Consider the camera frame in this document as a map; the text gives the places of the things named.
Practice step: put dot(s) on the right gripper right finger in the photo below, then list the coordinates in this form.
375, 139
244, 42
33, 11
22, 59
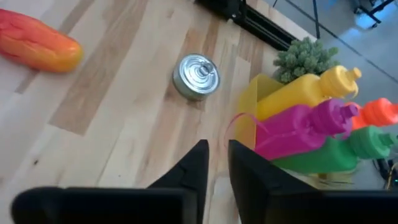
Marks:
280, 202

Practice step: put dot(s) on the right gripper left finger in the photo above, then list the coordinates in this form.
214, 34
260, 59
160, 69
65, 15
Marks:
155, 202

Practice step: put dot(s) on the green plastic bottle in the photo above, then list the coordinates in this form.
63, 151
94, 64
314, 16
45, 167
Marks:
335, 155

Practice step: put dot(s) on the pink plastic bottle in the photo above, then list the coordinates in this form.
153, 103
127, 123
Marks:
295, 130

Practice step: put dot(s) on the yellow plastic bottle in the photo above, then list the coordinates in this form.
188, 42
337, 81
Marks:
298, 93

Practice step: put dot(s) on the orange plastic bottle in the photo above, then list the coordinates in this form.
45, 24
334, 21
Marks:
376, 113

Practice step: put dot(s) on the tin can olive label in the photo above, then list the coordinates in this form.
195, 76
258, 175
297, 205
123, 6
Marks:
196, 76

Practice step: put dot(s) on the yellow translucent plastic bin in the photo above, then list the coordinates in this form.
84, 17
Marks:
247, 105

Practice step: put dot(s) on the green broccoli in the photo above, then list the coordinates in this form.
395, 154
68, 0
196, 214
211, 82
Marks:
303, 59

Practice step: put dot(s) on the red-orange oblong toy fruit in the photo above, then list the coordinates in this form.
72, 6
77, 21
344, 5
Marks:
34, 43

